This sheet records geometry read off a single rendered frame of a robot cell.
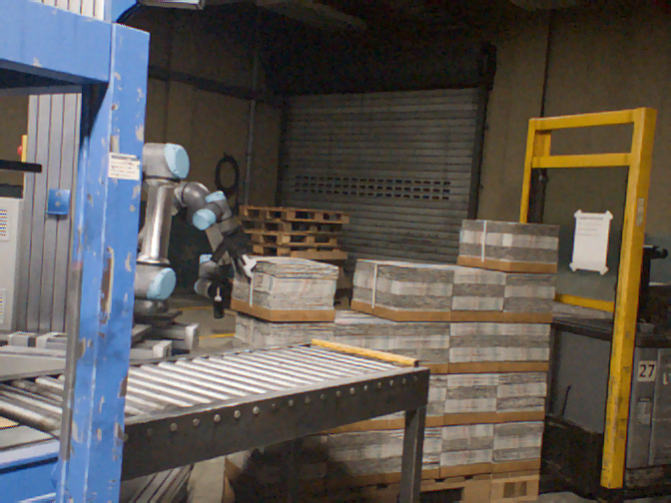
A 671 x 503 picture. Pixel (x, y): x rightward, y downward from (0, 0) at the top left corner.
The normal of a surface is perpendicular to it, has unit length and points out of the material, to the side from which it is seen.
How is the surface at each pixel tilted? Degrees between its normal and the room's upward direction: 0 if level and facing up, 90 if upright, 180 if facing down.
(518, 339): 90
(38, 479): 90
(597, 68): 90
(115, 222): 90
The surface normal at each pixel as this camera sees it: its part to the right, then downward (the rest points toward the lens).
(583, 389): -0.87, -0.04
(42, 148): -0.05, 0.05
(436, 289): 0.48, 0.08
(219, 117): 0.78, 0.09
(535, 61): -0.62, 0.00
